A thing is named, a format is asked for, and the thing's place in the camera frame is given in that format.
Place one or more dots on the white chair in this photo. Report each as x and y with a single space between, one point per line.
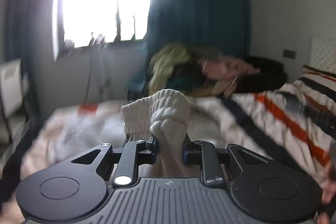
12 91

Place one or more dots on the light green knitted sweater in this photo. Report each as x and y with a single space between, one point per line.
164 61

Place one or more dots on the teal curtain right of window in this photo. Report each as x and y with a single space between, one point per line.
220 25

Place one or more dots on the striped pillow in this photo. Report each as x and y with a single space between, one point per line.
318 88

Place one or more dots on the black garment on bed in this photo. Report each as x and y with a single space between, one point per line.
257 74

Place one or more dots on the teal curtain left of window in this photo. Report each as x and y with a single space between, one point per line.
31 35

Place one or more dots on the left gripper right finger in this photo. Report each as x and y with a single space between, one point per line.
204 155

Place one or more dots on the patterned white headboard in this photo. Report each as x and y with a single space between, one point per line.
322 54

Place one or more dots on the white zip-up garment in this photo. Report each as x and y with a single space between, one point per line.
164 115

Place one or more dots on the teal curtain of window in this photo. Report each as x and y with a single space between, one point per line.
31 35
220 25

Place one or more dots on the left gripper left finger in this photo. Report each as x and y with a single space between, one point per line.
132 155

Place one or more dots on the wall switch plate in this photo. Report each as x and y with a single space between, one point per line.
289 54

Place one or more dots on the pink garment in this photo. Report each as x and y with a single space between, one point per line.
226 68

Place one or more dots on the dark green garment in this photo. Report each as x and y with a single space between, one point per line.
185 83

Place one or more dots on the striped white orange black blanket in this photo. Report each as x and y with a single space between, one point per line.
260 122

